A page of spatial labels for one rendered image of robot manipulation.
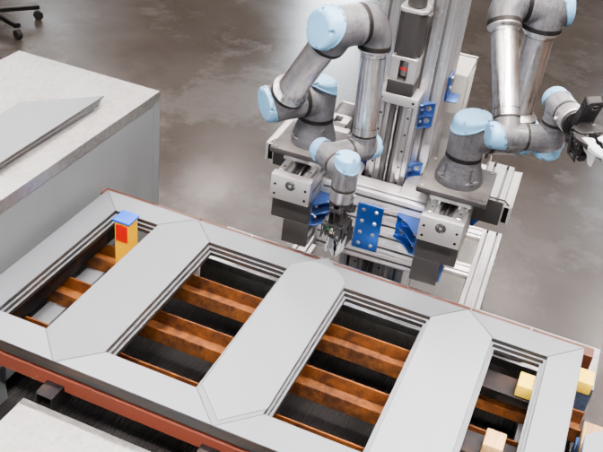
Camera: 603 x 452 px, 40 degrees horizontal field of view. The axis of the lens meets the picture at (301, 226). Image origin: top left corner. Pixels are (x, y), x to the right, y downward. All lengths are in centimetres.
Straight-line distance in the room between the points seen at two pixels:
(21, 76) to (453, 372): 181
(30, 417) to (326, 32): 124
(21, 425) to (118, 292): 45
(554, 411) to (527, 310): 177
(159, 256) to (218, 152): 232
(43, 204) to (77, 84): 61
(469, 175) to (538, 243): 188
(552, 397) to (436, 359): 31
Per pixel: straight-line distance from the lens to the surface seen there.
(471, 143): 260
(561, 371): 238
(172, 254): 253
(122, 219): 261
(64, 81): 309
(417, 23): 260
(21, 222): 254
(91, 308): 234
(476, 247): 394
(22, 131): 272
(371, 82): 243
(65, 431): 216
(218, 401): 208
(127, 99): 296
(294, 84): 250
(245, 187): 448
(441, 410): 216
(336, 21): 227
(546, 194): 495
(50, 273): 250
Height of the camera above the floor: 235
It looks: 34 degrees down
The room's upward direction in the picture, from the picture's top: 7 degrees clockwise
